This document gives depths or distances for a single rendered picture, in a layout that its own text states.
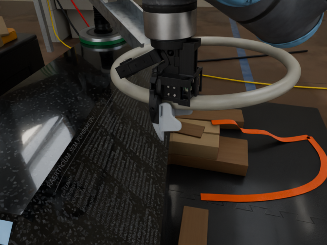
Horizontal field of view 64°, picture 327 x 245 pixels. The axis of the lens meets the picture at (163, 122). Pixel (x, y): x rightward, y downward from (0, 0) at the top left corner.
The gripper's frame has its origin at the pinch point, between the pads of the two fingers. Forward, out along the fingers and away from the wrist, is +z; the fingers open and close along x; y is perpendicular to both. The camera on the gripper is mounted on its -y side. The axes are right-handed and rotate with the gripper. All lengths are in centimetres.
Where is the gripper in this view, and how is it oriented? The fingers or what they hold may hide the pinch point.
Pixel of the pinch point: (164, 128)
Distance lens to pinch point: 57.6
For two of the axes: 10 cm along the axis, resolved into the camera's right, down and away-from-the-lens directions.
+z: 0.4, 8.4, 5.4
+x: 4.2, -5.0, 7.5
